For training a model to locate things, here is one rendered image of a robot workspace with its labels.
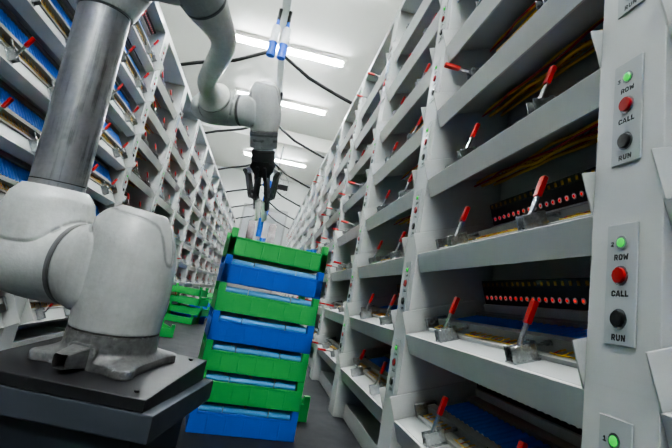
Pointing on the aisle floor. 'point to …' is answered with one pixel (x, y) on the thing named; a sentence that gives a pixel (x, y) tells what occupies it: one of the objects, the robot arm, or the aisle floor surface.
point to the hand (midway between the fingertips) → (260, 210)
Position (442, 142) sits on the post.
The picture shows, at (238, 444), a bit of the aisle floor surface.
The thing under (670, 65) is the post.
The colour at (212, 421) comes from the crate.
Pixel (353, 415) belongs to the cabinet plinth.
